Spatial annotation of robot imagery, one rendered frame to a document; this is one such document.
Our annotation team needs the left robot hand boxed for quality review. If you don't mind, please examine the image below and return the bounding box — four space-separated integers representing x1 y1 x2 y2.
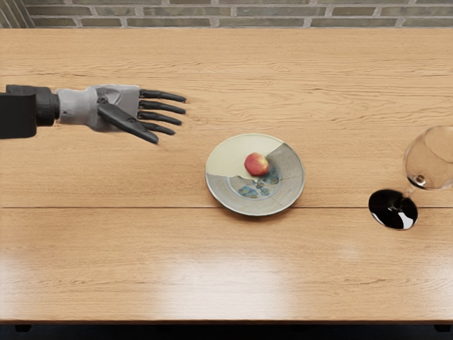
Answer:
55 84 188 145

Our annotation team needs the patterned ceramic plate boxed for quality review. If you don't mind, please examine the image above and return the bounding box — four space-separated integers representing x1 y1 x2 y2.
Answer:
205 132 306 217

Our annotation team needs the clear wine glass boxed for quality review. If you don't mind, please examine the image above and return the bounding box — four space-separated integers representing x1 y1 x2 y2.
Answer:
367 125 453 231

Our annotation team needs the red apple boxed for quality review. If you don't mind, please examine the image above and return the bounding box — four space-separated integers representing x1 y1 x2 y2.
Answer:
243 152 270 177

